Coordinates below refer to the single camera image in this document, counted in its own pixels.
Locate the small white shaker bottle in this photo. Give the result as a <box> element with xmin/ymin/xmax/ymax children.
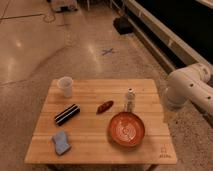
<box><xmin>124</xmin><ymin>88</ymin><xmax>135</xmax><ymax>112</ymax></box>

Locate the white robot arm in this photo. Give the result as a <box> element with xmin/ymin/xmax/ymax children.
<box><xmin>163</xmin><ymin>63</ymin><xmax>213</xmax><ymax>117</ymax></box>

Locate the black cable on floor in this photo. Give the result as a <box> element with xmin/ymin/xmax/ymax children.
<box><xmin>0</xmin><ymin>12</ymin><xmax>56</xmax><ymax>24</ymax></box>

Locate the white device on floor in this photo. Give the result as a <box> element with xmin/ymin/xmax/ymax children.
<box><xmin>50</xmin><ymin>0</ymin><xmax>78</xmax><ymax>12</ymax></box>

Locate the white ceramic cup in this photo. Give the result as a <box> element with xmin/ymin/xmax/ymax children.
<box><xmin>57</xmin><ymin>76</ymin><xmax>73</xmax><ymax>97</ymax></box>

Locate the white long wall rail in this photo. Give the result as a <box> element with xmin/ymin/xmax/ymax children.
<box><xmin>109</xmin><ymin>0</ymin><xmax>213</xmax><ymax>83</ymax></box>

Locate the black box on floor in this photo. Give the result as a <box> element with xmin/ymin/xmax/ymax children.
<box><xmin>113</xmin><ymin>17</ymin><xmax>133</xmax><ymax>35</ymax></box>

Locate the wooden table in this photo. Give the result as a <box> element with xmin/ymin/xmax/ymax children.
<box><xmin>25</xmin><ymin>79</ymin><xmax>177</xmax><ymax>165</ymax></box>

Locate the black white striped box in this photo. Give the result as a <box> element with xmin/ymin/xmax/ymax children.
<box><xmin>54</xmin><ymin>104</ymin><xmax>80</xmax><ymax>126</ymax></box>

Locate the blue sponge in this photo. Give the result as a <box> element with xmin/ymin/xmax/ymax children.
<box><xmin>52</xmin><ymin>131</ymin><xmax>71</xmax><ymax>156</ymax></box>

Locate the red brown sausage toy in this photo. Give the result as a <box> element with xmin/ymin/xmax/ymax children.
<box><xmin>97</xmin><ymin>100</ymin><xmax>114</xmax><ymax>114</ymax></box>

